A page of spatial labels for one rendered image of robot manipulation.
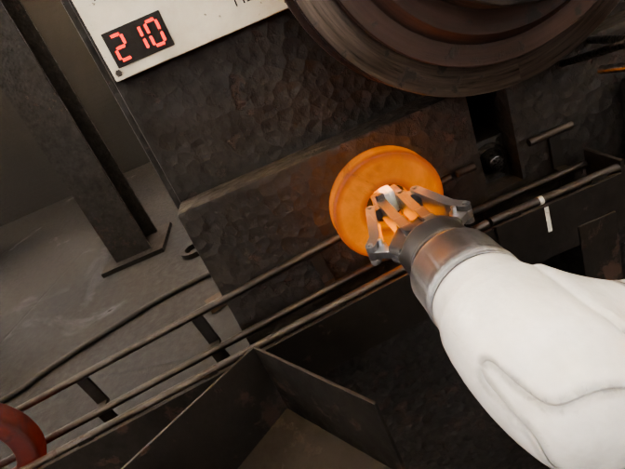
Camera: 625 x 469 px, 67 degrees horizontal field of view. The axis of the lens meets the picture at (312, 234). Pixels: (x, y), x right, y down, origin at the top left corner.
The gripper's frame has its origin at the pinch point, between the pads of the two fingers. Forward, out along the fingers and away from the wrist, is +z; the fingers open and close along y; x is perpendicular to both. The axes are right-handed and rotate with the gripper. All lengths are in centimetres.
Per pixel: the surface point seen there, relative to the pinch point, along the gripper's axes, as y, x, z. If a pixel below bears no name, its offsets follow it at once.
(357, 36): 2.5, 20.2, -1.9
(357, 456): -16.5, -18.4, -21.5
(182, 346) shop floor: -82, -86, 114
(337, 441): -18.3, -18.5, -18.5
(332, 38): -0.2, 21.1, -1.9
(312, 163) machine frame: -6.9, 5.5, 7.1
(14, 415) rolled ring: -62, -9, 1
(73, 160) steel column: -128, -17, 251
